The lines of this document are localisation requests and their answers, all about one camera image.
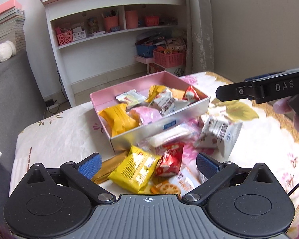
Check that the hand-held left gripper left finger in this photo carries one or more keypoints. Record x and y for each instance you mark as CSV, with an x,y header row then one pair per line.
x,y
90,165

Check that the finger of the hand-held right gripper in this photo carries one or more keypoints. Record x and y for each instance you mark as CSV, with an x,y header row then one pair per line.
x,y
231,92
264,76

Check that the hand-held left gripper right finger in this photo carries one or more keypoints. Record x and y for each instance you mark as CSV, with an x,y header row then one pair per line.
x,y
208,165

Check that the gold bar snack packet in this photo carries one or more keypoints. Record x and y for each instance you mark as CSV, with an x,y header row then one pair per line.
x,y
109,166

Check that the orange chips packet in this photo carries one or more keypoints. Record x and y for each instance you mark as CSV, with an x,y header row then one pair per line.
x,y
174,184

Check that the red and white snack packet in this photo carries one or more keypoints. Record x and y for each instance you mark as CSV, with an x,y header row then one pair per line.
x,y
190,94

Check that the bright yellow snack packet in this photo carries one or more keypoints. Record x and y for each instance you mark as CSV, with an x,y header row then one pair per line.
x,y
134,169

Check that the clear packet with white cracker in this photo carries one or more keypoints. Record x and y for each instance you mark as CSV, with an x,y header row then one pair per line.
x,y
164,137

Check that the plain orange-yellow snack packet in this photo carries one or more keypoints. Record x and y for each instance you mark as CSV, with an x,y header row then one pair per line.
x,y
117,119

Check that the pink and silver cardboard box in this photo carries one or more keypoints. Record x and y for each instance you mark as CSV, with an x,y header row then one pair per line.
x,y
139,139

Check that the pink snack packet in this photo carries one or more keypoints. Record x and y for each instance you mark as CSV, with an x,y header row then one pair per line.
x,y
147,114

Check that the white and yellow snack packet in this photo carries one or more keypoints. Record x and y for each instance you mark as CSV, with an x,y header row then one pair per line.
x,y
130,98

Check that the person's right hand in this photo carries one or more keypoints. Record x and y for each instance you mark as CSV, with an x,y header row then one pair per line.
x,y
281,108

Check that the large pink basket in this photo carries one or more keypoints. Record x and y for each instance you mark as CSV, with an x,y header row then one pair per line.
x,y
169,59

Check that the white decorated storage box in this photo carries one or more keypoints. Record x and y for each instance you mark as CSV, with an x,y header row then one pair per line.
x,y
164,69

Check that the patterned curtain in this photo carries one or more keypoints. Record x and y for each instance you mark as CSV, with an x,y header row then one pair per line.
x,y
198,25

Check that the pink stool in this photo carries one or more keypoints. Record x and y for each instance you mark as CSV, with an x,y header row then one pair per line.
x,y
143,59

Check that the blue box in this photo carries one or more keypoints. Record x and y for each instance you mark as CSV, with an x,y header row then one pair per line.
x,y
144,51

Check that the grey sofa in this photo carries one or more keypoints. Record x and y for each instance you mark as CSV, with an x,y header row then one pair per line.
x,y
12,92

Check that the small red basket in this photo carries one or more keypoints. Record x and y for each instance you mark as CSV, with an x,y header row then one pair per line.
x,y
151,21

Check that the white bookshelf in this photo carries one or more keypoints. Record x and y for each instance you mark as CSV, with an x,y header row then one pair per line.
x,y
102,54

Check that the small pink perforated basket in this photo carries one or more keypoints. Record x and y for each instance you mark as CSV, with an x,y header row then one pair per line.
x,y
64,37

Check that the white labelled box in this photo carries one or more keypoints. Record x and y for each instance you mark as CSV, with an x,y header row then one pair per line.
x,y
79,34

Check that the white plush toy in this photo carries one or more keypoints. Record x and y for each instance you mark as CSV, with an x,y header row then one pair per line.
x,y
5,51

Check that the stack of books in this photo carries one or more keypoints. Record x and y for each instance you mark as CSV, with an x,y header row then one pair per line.
x,y
8,27

